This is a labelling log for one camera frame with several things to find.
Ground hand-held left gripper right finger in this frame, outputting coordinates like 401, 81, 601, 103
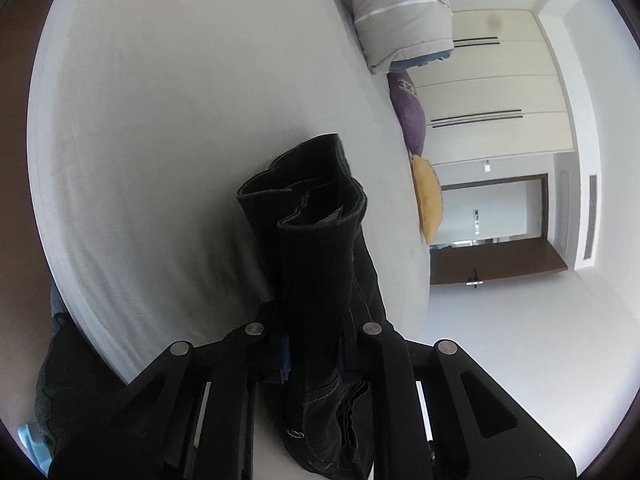
340, 317, 576, 480

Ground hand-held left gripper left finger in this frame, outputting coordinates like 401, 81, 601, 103
47, 300, 292, 480

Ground black pants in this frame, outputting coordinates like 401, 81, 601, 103
236, 133, 388, 477

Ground person's dark grey clothing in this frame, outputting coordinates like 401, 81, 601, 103
34, 280, 132, 480

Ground dark brown door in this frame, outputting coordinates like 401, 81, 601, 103
429, 238, 569, 287

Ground yellow cushion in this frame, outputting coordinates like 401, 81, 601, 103
409, 154, 445, 245

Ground light blue object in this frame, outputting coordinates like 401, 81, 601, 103
14, 424, 52, 467

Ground purple cushion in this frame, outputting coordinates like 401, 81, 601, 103
389, 70, 427, 157

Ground bed with white sheet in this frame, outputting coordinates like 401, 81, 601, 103
26, 0, 434, 387

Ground cream wardrobe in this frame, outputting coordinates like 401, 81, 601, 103
414, 7, 577, 167

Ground folded beige duvet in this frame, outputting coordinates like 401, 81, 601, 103
320, 0, 456, 76

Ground dark brown door frame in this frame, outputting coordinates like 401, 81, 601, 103
439, 173, 552, 246

